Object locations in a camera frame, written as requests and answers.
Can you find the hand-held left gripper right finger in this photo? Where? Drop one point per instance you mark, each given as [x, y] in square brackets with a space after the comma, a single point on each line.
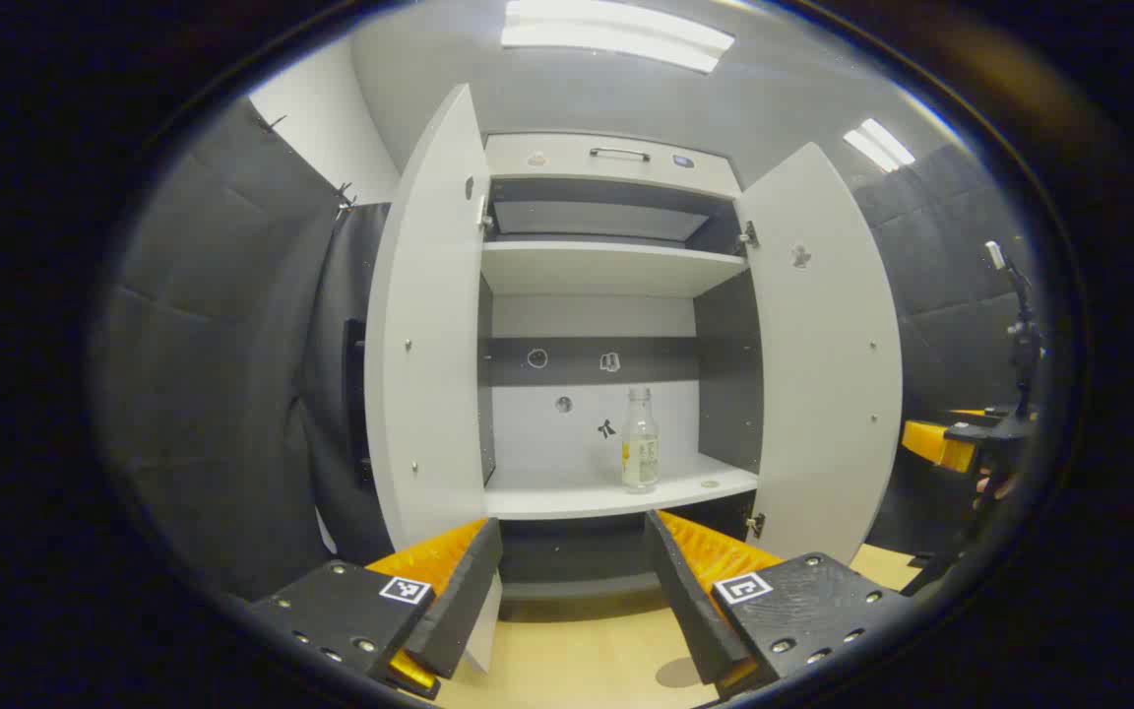
[690, 611]

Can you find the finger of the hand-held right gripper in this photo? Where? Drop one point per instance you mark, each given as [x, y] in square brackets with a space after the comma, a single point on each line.
[936, 443]

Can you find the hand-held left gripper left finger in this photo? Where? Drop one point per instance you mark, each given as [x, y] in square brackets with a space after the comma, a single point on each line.
[459, 611]

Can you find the round grey coaster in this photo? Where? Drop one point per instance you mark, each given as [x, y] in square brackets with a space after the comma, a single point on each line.
[677, 673]

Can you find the grey cabinet door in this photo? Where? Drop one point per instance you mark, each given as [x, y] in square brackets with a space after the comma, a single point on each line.
[823, 394]
[429, 345]

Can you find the grey cabinet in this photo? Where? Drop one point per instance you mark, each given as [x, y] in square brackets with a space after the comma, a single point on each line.
[567, 487]

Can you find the clear bottle yellow label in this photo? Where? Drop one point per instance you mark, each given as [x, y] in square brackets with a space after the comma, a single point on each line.
[640, 453]

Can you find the grey cabinet drawer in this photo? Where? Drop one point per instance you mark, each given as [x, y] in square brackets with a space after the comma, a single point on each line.
[567, 156]

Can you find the long ceiling light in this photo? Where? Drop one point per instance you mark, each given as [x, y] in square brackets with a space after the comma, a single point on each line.
[879, 145]
[616, 34]

